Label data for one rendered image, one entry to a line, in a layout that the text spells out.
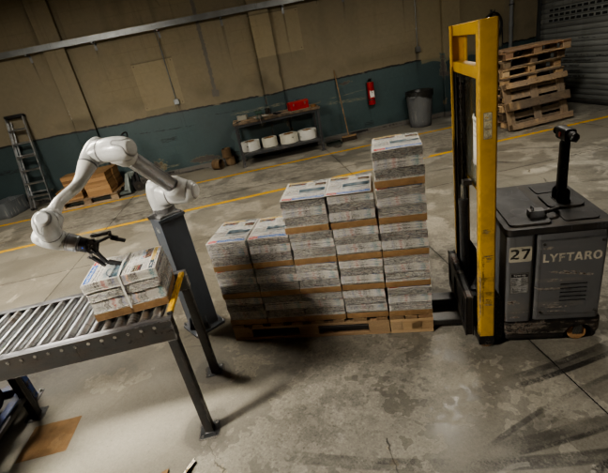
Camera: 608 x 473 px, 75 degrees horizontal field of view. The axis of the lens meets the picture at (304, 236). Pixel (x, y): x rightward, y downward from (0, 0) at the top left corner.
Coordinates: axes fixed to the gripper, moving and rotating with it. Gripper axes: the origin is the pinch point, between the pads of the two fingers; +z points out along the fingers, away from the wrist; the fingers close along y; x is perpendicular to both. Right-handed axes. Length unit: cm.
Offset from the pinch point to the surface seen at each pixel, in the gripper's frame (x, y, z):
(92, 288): 14.9, 15.4, -7.9
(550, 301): 25, -32, 240
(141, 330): 28.7, 26.0, 19.8
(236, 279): -47, 29, 67
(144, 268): 12.7, 0.5, 14.7
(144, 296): 13.2, 15.9, 16.9
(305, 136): -642, -15, 197
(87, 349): 28, 42, -3
